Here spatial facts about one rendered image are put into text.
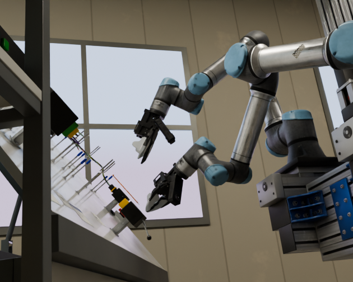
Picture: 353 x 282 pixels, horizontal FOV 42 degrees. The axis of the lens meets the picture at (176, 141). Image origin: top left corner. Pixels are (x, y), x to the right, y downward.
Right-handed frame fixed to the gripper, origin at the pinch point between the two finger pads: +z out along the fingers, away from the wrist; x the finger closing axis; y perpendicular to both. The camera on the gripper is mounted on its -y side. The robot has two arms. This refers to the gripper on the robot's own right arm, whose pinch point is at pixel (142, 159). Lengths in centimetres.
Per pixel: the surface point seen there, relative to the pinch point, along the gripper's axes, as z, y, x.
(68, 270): 40, -14, 82
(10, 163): 26, 1, 95
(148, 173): -14, 20, -124
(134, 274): 38, -21, 42
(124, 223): 26.4, -11.7, 39.2
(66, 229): 33, -14, 93
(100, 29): -101, 98, -127
